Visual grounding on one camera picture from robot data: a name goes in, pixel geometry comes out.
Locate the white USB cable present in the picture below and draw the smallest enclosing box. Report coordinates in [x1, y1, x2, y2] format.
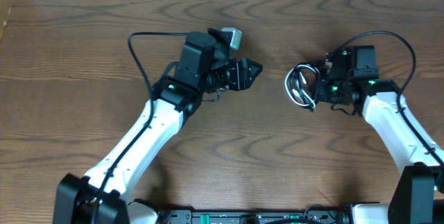
[284, 64, 321, 110]

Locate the black USB cable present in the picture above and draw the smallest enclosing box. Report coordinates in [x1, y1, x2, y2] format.
[287, 62, 322, 111]

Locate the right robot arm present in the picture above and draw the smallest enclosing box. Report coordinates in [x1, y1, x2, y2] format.
[314, 46, 443, 223]

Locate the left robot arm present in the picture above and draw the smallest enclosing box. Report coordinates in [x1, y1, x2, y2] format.
[53, 28, 263, 223]

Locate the right camera black cable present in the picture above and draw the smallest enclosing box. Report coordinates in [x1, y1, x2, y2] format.
[332, 31, 444, 166]

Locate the camera black cable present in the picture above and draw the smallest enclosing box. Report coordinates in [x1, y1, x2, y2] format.
[332, 31, 444, 166]
[89, 31, 189, 224]

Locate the left camera black cable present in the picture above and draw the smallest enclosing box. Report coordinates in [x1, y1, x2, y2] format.
[89, 31, 189, 224]

